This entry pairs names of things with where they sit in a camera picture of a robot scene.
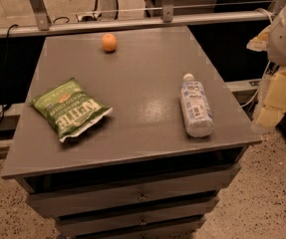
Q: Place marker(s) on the metal guard rail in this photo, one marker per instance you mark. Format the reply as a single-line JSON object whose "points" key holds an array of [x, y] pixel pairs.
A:
{"points": [[22, 18]]}

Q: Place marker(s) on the orange fruit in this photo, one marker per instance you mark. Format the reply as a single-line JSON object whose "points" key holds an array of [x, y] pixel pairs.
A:
{"points": [[109, 42]]}

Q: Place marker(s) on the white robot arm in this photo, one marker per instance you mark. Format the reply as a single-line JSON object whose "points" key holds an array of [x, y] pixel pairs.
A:
{"points": [[272, 40]]}

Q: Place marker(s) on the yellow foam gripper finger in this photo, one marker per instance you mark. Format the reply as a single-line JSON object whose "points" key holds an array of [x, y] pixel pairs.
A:
{"points": [[271, 107]]}

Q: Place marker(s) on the white power strip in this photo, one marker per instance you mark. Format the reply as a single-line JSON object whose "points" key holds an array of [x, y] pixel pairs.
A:
{"points": [[87, 17]]}

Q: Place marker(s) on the grey drawer cabinet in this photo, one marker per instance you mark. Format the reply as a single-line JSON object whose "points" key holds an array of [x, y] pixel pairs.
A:
{"points": [[137, 174]]}

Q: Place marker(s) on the green potato chips bag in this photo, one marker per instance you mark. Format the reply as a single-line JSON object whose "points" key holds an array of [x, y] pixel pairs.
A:
{"points": [[69, 110]]}

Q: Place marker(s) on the clear plastic water bottle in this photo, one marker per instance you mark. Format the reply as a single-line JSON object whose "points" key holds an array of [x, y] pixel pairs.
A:
{"points": [[198, 119]]}

